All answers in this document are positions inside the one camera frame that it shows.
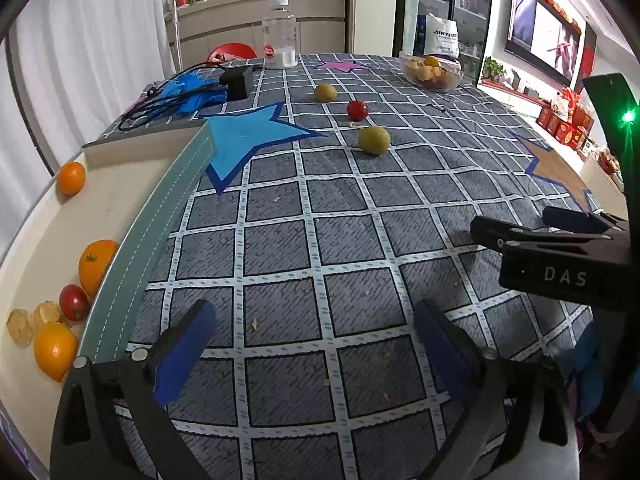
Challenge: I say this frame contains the stack of red gift boxes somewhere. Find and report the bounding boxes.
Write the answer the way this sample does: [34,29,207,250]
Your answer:
[537,87,626,181]

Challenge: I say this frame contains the glass fruit bowl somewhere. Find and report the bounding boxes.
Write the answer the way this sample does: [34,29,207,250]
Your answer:
[398,51,463,92]

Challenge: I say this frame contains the orange mandarin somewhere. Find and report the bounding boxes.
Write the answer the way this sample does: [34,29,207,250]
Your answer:
[33,322,79,383]
[78,240,120,298]
[56,161,87,196]

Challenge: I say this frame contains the person's right hand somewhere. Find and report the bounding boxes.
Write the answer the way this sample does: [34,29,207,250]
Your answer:
[574,319,609,422]

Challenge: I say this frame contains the clear plastic jar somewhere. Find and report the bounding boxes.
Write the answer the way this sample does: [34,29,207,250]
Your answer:
[261,0,299,70]

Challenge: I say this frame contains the grey checkered tablecloth with stars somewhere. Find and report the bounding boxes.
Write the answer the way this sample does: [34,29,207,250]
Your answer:
[0,52,631,480]

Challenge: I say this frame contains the white cabinet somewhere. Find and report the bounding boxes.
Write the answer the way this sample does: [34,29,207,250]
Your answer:
[165,0,348,68]

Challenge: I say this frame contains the husked golden physalis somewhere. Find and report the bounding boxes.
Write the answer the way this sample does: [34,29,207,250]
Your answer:
[29,301,65,328]
[6,309,34,347]

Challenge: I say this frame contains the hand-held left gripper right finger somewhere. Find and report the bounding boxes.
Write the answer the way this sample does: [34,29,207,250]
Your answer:
[414,299,581,480]

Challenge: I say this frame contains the glass display cabinet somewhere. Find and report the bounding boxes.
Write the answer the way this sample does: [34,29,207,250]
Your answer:
[400,0,493,76]

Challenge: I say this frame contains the white tray with green rim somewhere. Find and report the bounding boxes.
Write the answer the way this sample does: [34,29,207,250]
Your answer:
[0,122,219,480]

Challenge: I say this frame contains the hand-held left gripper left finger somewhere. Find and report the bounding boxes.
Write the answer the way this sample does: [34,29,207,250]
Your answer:
[50,299,218,480]

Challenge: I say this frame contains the blue gloves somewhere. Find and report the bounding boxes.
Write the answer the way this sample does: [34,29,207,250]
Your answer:
[150,71,226,115]

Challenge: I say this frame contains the wall television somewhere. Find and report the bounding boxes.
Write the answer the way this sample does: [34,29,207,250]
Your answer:
[504,0,583,88]

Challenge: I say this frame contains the white plastic bag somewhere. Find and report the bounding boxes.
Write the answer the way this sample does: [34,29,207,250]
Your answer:
[424,13,461,58]

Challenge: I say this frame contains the red stool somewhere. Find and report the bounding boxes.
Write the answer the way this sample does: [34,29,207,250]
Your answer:
[206,42,258,63]

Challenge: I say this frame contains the white curtain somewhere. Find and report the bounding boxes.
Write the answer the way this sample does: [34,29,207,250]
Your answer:
[0,0,178,261]

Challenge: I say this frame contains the black power adapter with cable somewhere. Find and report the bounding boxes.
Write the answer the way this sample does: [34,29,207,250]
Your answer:
[120,60,261,133]

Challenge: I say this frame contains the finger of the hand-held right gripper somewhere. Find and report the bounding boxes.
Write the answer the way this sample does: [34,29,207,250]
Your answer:
[542,206,629,234]
[470,216,628,257]

